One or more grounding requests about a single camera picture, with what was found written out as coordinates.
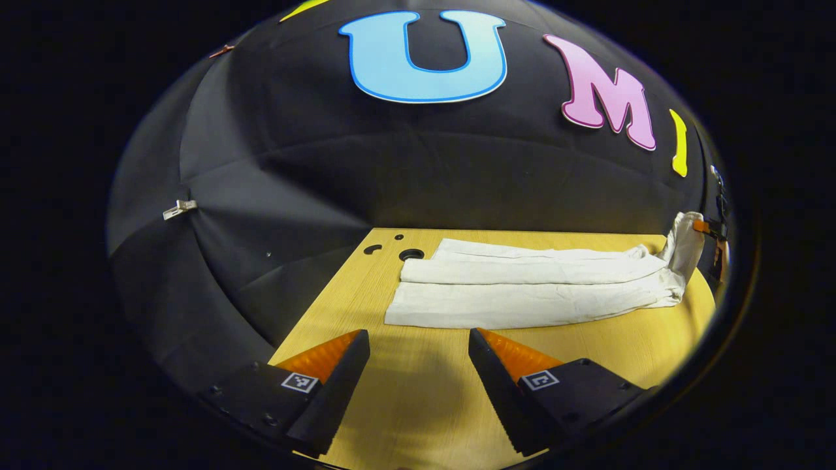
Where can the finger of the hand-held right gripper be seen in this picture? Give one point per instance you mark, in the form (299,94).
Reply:
(707,228)

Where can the black backdrop cloth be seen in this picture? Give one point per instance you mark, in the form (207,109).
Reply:
(294,163)

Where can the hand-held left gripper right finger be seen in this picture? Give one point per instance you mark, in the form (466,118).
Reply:
(503,398)

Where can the white jeans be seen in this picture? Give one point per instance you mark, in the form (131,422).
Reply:
(522,294)

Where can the small red clip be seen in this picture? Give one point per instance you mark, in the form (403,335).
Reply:
(222,50)

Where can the small white clip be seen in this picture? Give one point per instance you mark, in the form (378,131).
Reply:
(179,209)

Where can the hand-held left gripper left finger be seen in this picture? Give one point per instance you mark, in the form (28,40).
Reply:
(333,398)

